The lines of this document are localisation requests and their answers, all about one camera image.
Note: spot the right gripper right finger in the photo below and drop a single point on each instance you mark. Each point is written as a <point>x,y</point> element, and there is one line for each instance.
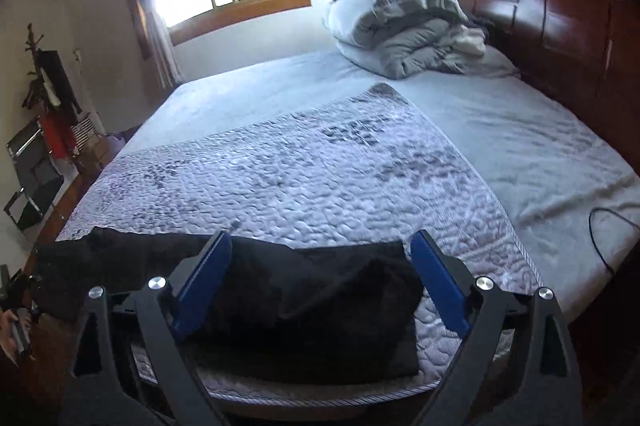
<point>545,380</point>

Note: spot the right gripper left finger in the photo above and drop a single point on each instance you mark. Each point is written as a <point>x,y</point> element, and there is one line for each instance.
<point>165,310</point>

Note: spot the black pants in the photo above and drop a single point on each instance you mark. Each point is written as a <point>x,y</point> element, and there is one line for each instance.
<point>332,316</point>

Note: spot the black chrome cantilever chair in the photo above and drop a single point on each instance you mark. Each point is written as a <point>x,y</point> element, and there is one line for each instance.
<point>38,176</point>

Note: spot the cardboard box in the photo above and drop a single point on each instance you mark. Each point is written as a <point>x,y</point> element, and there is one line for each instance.
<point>98,152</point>

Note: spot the white quilted bed mattress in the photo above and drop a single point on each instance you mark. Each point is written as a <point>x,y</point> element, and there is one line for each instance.
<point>313,150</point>

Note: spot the coat rack with clothes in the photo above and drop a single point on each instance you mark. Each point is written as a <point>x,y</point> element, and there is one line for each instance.
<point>50,95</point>

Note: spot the dark wooden headboard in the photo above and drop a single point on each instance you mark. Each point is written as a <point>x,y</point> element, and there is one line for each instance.
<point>582,53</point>

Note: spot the grey folded duvet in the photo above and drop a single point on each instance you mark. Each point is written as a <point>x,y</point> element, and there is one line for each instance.
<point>401,38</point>

